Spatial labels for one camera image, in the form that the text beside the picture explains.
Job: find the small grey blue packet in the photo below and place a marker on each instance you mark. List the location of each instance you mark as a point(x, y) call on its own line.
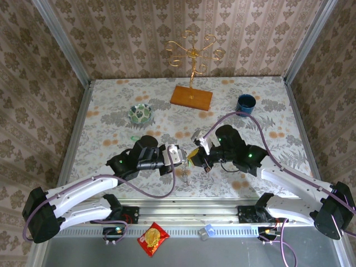
point(205, 232)

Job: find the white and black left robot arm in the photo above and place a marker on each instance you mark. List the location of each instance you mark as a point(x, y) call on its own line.
point(83, 186)

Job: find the aluminium table side rail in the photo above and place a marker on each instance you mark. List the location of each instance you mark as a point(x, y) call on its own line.
point(299, 116)
point(80, 116)

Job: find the aluminium frame post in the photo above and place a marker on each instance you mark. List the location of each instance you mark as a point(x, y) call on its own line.
point(64, 44)
point(308, 41)

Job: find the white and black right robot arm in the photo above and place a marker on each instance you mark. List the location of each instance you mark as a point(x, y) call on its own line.
point(292, 180)

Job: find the small black controller board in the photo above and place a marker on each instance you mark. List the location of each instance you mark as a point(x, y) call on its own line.
point(115, 230)
point(267, 231)

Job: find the red snack packet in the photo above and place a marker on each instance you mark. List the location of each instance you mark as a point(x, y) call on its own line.
point(153, 237)

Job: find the dark blue mug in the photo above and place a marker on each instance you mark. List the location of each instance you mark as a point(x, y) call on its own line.
point(246, 105)

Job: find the green leaf pattern bowl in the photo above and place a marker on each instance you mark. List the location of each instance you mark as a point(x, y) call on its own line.
point(140, 113)

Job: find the aluminium mounting rail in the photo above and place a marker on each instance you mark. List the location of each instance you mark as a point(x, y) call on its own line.
point(183, 212)

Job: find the gold jewelry stand wooden base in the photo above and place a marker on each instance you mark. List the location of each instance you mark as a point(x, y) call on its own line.
point(192, 98)

